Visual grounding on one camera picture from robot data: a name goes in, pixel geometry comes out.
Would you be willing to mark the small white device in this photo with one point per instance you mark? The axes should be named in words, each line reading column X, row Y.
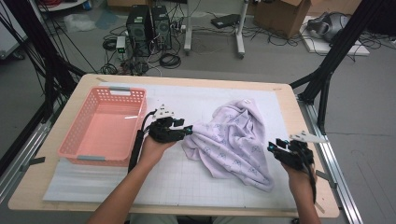
column 120, row 42

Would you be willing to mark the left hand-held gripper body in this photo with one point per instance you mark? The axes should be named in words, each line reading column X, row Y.
column 165, row 132

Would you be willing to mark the black flat box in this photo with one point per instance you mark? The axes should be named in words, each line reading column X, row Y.
column 225, row 20

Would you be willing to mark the black metal frame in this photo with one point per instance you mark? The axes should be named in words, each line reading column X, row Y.
column 339, row 46
column 46, row 56

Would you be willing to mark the black computer tower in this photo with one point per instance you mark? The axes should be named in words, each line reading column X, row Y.
column 162, row 28
column 139, row 31

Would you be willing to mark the grey cabinet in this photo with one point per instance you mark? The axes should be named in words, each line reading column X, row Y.
column 9, row 37

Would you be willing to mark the grey rounded device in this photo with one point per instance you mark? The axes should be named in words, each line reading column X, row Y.
column 334, row 26

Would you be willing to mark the clear plastic bag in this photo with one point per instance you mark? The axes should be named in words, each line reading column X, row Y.
column 79, row 22

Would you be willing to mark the aluminium rail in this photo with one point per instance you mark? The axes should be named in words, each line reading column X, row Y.
column 328, row 152
column 18, row 161

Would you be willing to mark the person's right hand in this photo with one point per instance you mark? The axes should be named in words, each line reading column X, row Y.
column 300, row 182

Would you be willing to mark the white floor board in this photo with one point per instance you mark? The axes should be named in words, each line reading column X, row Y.
column 320, row 48

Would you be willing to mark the person's left hand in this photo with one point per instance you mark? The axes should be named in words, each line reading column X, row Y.
column 152, row 154

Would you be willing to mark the white power strip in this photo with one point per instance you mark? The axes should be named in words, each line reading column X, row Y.
column 180, row 27

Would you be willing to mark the open cardboard box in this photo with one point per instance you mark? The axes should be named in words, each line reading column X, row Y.
column 280, row 18

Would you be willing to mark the pink plastic basket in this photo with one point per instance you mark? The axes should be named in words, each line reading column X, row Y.
column 106, row 133

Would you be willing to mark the white stand frame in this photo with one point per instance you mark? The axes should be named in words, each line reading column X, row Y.
column 187, row 31

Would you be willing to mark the grey metal bracket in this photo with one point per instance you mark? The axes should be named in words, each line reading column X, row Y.
column 34, row 161
column 325, row 177

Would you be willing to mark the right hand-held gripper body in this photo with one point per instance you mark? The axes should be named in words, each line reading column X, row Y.
column 295, row 157

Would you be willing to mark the teal floor sheet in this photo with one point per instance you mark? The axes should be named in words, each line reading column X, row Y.
column 106, row 19

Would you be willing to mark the lilac patterned towel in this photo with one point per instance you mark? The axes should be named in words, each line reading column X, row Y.
column 230, row 143

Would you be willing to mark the ribbed pale grey sheet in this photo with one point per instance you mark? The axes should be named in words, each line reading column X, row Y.
column 81, row 183

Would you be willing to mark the thin wooden strip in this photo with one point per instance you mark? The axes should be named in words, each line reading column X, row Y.
column 320, row 208

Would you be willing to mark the white round table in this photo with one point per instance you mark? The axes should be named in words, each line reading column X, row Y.
column 62, row 6

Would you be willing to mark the white grid mat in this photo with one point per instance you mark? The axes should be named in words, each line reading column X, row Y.
column 186, row 186

